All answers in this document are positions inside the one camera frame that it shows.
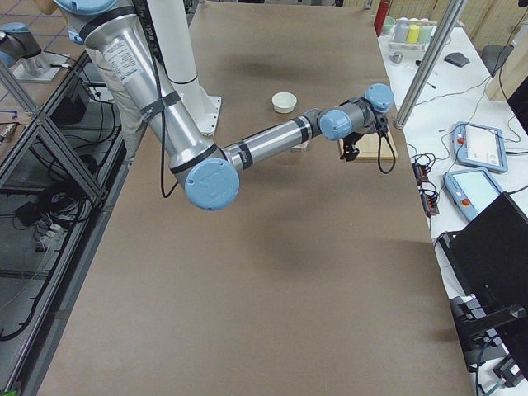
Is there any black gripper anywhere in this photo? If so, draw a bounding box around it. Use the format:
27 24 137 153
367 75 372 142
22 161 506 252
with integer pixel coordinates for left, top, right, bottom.
340 132 365 162

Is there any clear plastic egg box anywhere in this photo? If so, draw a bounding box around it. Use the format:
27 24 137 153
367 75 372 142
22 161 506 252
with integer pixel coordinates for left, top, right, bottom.
290 141 309 153

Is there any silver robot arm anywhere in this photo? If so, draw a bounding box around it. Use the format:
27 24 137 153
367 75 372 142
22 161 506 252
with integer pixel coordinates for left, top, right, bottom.
1 22 59 83
59 1 394 210

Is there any wooden cutting board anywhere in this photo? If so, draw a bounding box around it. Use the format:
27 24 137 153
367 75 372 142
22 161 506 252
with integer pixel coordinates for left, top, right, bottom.
355 133 398 162

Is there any white bowl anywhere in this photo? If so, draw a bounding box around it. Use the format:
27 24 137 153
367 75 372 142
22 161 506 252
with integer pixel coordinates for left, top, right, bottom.
271 92 297 114

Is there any black power strip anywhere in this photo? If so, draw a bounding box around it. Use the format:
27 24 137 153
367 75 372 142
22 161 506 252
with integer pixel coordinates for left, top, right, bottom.
412 162 440 218

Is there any small metal cup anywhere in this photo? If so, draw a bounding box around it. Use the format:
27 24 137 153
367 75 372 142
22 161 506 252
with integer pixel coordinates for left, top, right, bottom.
392 52 403 64

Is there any lower blue teach pendant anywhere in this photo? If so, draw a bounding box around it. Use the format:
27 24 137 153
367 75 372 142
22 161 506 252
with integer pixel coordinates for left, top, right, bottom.
444 167 503 221

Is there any blue teach pendant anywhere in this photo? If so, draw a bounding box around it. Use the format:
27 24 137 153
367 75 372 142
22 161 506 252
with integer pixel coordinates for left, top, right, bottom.
444 167 503 221
453 121 508 173

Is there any upper blue teach pendant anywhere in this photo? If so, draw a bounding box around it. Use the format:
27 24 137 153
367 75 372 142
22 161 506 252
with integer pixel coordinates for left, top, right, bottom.
453 121 508 173

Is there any grey cup on rack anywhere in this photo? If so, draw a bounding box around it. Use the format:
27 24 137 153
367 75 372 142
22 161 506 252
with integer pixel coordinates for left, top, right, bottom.
394 22 409 43

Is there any yellow cup on rack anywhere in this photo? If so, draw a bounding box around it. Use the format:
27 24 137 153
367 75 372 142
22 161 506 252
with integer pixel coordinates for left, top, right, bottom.
406 24 420 44

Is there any green bowl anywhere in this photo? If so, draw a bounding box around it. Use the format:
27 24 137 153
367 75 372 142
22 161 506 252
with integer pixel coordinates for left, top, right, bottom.
382 16 396 34

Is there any black square pad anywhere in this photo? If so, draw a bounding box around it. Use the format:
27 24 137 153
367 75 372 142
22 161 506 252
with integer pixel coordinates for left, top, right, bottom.
444 52 470 68

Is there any light blue cup on rack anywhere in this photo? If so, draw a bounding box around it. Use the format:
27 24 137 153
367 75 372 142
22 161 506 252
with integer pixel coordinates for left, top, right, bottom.
418 25 433 45

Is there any black monitor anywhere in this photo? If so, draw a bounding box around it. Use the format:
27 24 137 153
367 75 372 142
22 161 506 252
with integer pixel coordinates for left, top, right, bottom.
440 192 527 375

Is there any person in beige clothes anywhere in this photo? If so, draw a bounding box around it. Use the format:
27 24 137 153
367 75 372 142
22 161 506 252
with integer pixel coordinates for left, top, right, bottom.
85 47 147 166

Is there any black camera cable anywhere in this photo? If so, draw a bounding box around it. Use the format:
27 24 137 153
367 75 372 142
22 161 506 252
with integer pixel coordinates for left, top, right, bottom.
375 127 396 175

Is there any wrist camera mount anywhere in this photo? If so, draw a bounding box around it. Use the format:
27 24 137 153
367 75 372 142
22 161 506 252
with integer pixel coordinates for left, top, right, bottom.
376 115 389 138

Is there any aluminium frame post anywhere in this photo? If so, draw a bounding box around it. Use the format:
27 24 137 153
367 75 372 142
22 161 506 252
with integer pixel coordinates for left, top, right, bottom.
394 0 468 130

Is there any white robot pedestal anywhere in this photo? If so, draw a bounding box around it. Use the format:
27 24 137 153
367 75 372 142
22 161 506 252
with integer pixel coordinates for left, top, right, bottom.
147 0 222 136

